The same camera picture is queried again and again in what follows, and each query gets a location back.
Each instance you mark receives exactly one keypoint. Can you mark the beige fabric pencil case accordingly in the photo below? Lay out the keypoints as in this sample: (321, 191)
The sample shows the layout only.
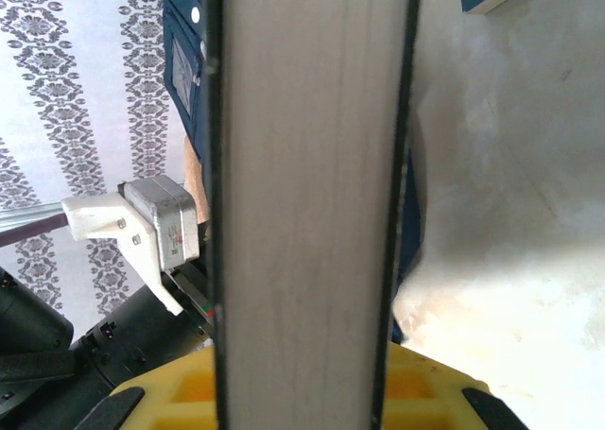
(194, 184)

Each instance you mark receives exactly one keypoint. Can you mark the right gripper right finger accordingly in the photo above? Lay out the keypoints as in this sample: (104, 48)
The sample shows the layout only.
(416, 401)

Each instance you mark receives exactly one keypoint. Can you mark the black antler cover book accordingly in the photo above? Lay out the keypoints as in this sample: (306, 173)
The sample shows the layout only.
(307, 212)

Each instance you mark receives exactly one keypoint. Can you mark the aluminium frame post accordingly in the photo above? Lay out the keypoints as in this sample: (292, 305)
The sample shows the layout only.
(23, 214)

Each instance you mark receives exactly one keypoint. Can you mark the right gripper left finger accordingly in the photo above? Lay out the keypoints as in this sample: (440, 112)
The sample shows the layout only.
(184, 401)

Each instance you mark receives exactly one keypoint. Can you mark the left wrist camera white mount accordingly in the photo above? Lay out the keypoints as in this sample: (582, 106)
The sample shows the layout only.
(142, 231)

